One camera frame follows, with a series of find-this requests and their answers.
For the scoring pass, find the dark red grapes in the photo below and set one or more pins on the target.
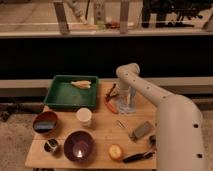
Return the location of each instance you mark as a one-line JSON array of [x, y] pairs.
[[112, 92]]

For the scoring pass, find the white cup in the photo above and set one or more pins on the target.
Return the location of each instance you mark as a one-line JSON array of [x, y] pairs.
[[84, 116]]

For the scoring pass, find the metal clip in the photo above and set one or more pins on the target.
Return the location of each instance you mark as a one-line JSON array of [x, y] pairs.
[[120, 124]]

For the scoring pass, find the blue sponge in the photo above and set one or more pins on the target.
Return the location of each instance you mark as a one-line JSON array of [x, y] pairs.
[[44, 126]]

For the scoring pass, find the orange carrot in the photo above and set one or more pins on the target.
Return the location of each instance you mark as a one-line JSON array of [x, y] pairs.
[[110, 107]]

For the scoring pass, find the purple bowl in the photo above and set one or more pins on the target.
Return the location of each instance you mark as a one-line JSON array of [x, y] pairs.
[[78, 146]]

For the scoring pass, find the small metal can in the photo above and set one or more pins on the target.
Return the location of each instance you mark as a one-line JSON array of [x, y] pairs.
[[51, 146]]

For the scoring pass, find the orange fruit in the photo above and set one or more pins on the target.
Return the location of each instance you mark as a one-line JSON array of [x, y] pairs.
[[115, 152]]

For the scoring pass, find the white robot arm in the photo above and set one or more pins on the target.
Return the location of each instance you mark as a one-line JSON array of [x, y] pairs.
[[179, 138]]

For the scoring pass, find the black handled peeler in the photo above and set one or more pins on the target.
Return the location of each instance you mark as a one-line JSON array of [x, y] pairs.
[[136, 157]]

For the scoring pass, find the green plastic tray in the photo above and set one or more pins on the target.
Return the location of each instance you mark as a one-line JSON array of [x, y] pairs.
[[65, 96]]

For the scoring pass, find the grey sponge block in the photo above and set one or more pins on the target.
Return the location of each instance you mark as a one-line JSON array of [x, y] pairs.
[[141, 130]]

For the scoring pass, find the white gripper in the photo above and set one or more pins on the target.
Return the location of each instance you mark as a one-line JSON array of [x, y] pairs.
[[126, 96]]

